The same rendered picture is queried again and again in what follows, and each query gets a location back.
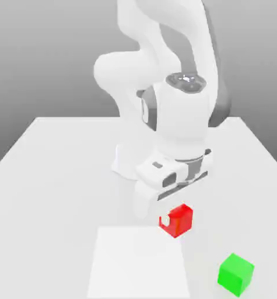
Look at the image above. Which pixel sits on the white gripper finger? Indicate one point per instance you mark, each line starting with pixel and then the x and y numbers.
pixel 166 220

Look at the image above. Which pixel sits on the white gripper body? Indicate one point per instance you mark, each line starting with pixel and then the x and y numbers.
pixel 145 201

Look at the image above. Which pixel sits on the small red cube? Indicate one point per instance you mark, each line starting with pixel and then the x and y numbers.
pixel 181 222

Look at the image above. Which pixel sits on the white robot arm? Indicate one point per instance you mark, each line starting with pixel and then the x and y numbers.
pixel 175 112

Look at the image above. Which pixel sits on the small green cube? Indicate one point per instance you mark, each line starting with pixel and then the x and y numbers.
pixel 236 274

